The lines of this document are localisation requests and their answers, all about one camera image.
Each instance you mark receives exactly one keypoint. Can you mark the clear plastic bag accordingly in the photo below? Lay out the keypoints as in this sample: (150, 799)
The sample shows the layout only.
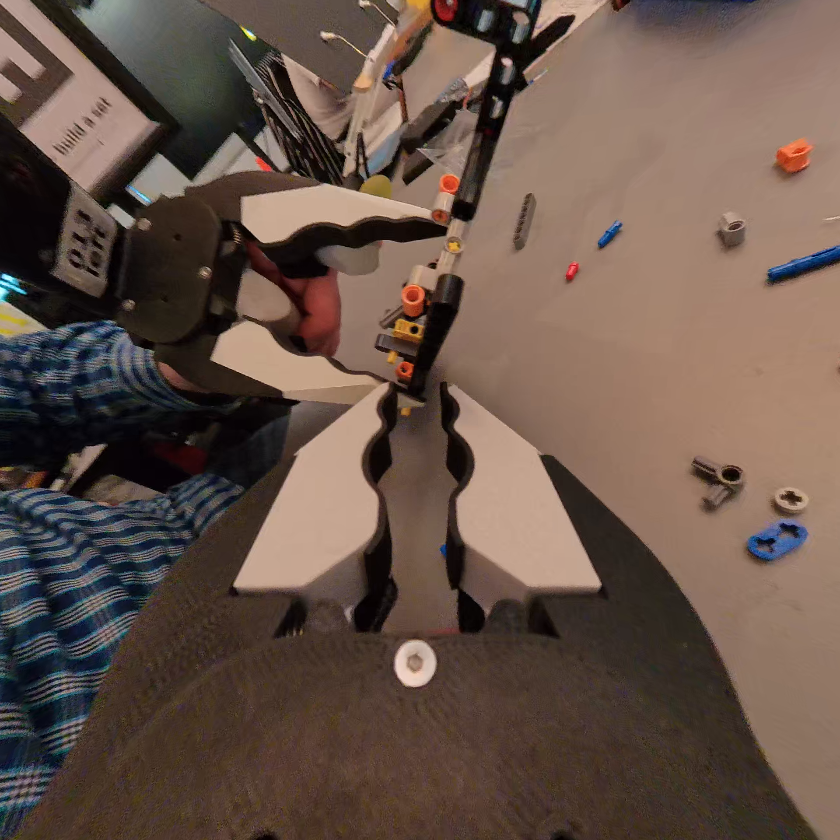
(446, 157)

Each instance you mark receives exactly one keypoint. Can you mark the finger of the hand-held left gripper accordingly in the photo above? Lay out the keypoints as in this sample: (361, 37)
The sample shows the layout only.
(289, 374)
(315, 207)

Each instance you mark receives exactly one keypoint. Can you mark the long grey lego beam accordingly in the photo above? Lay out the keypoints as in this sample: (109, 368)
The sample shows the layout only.
(525, 222)

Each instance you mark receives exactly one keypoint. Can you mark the person's left hand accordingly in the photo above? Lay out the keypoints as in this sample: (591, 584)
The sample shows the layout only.
(321, 315)

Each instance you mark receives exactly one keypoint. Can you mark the orange lego connector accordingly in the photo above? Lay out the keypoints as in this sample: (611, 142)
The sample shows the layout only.
(794, 157)

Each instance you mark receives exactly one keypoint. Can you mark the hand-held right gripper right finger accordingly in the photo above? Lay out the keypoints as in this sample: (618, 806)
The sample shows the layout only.
(518, 525)

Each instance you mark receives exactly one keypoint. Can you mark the black lego chassis assembly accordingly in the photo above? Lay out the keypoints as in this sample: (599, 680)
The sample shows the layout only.
(439, 315)

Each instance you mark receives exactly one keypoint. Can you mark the light grey lego connector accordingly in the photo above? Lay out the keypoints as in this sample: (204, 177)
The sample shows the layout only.
(732, 231)

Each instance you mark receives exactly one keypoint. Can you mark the person's plaid shirt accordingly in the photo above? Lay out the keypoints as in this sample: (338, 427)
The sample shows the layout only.
(65, 590)

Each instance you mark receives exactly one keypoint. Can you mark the black oblong object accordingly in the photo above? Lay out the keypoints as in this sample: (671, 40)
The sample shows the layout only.
(554, 33)

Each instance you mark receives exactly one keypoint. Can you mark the short blue lego pin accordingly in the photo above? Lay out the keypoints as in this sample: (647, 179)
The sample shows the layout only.
(610, 235)

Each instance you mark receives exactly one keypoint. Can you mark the dark grey lego connector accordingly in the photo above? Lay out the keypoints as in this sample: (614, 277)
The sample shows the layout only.
(722, 476)

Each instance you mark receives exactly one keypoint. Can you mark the white paper sheet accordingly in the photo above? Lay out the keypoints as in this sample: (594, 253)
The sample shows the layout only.
(590, 8)

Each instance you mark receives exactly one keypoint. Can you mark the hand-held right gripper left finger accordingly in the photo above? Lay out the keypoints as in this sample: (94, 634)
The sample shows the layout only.
(315, 525)

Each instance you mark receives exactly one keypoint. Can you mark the light grey lego bush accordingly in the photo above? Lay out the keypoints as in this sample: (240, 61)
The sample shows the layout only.
(791, 501)

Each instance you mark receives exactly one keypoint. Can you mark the blue lego liftarm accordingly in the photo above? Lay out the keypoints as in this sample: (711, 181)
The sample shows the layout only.
(778, 540)

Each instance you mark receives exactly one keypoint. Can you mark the long blue lego pin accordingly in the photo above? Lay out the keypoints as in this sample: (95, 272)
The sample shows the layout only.
(804, 264)

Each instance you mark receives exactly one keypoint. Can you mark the yellow-green ball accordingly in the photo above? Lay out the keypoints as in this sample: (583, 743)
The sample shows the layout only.
(375, 187)

